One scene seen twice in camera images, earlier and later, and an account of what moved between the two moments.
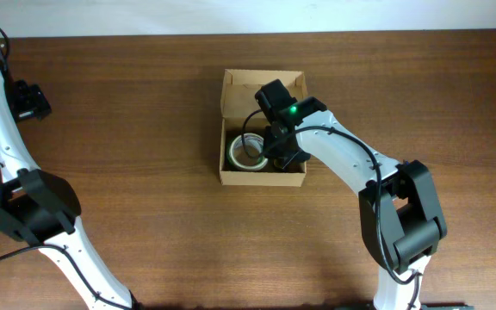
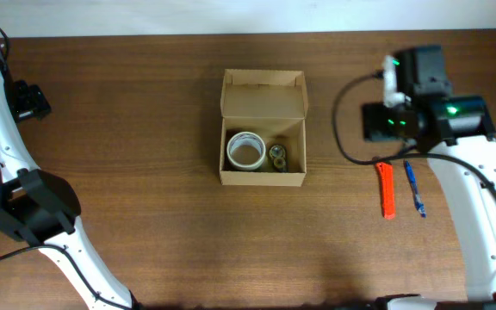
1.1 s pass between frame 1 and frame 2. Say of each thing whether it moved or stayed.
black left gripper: stayed
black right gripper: moved
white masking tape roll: stayed
